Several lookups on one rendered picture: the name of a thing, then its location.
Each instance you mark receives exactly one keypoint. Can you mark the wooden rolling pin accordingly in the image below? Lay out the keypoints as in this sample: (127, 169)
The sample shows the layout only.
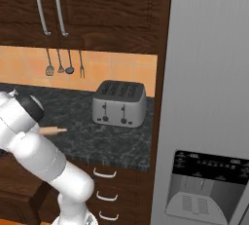
(53, 131)

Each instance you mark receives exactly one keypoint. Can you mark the silver fridge with dispenser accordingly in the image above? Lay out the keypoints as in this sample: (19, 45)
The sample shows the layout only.
(207, 73)

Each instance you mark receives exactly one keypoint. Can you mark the hanging grey triangular turner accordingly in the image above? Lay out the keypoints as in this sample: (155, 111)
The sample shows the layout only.
(60, 69)

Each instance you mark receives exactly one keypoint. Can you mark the hanging grey meat fork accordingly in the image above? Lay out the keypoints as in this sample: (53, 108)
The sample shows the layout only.
(81, 69)

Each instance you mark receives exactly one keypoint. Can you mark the hanging grey slotted spatula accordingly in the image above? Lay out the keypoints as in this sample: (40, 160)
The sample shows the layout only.
(49, 70)

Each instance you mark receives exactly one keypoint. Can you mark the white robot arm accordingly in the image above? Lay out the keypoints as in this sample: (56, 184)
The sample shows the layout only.
(35, 152)

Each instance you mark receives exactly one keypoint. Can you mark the narrow dark wood cupboard door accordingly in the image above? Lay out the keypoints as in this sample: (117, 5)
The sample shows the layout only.
(19, 8)

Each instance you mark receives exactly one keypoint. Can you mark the silver four-slot toaster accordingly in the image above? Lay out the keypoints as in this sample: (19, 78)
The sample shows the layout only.
(118, 110)

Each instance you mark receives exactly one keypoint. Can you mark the open dark wood drawer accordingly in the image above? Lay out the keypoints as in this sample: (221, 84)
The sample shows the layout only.
(16, 183)

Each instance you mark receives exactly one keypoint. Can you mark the wide dark wood cupboard door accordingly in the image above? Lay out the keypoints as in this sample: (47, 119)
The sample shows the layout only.
(110, 11)

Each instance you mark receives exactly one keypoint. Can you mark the dark wood drawer front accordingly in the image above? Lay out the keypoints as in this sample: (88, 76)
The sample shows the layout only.
(129, 198)
(129, 217)
(129, 177)

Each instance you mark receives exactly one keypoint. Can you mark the hanging grey ladle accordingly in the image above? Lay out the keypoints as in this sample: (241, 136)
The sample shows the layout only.
(69, 70)

